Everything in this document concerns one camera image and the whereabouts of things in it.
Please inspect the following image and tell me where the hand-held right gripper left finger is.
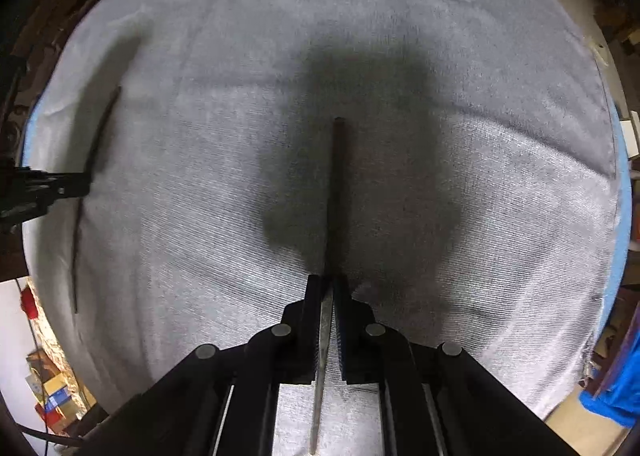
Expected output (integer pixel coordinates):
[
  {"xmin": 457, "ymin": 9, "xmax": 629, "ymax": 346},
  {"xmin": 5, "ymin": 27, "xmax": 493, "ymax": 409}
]
[{"xmin": 80, "ymin": 274, "xmax": 326, "ymax": 456}]

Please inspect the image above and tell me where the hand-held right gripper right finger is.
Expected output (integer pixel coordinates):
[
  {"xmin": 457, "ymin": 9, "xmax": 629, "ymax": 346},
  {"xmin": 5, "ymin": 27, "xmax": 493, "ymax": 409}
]
[{"xmin": 332, "ymin": 274, "xmax": 581, "ymax": 456}]

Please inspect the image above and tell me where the light blue bed sheet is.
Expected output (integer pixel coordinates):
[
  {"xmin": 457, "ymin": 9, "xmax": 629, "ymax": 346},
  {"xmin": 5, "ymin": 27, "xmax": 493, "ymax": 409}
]
[{"xmin": 22, "ymin": 96, "xmax": 633, "ymax": 341}]

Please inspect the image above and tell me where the dark wooden chopstick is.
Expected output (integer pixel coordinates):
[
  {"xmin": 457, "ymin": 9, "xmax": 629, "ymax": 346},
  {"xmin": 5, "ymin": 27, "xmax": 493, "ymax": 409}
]
[
  {"xmin": 71, "ymin": 86, "xmax": 123, "ymax": 315},
  {"xmin": 308, "ymin": 117, "xmax": 348, "ymax": 456}
]

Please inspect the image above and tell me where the red soft item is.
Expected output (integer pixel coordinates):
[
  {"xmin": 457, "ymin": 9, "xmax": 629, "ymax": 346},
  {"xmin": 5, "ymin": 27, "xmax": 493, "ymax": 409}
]
[{"xmin": 19, "ymin": 286, "xmax": 41, "ymax": 321}]

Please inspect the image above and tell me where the dark carved wooden headboard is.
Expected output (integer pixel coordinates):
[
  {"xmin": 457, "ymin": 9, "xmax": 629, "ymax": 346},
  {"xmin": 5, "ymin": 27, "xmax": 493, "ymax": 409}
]
[{"xmin": 0, "ymin": 0, "xmax": 168, "ymax": 283}]

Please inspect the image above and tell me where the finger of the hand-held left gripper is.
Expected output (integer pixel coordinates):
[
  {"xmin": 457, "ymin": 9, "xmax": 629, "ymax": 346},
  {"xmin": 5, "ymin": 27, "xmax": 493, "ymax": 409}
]
[{"xmin": 27, "ymin": 170, "xmax": 95, "ymax": 211}]

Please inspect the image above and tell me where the stack of colourful boxes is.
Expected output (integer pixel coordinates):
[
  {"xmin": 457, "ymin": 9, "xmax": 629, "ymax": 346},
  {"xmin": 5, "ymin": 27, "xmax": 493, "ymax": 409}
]
[{"xmin": 25, "ymin": 348, "xmax": 86, "ymax": 437}]

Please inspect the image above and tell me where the grey towel cloth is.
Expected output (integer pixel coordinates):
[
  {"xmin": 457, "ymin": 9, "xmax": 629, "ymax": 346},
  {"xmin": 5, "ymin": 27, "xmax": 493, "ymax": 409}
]
[{"xmin": 22, "ymin": 0, "xmax": 622, "ymax": 456}]

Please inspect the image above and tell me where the bright blue cloth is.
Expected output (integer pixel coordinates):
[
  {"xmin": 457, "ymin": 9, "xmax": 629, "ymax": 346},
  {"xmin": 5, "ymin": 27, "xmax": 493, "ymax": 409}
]
[{"xmin": 579, "ymin": 358, "xmax": 640, "ymax": 431}]

